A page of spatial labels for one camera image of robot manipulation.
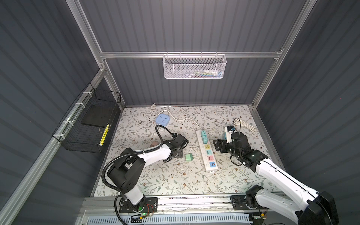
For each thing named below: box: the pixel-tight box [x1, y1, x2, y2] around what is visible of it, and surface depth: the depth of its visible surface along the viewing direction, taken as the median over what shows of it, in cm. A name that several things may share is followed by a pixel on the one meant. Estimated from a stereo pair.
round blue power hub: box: [155, 113, 171, 127], surface depth 111 cm
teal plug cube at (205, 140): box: [202, 135, 209, 144], surface depth 95 cm
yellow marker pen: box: [99, 123, 110, 147], surface depth 71 cm
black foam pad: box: [81, 105, 115, 128], surface depth 77 cm
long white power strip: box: [195, 129, 219, 172], surface depth 91 cm
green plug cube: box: [185, 153, 194, 161], surface depth 91 cm
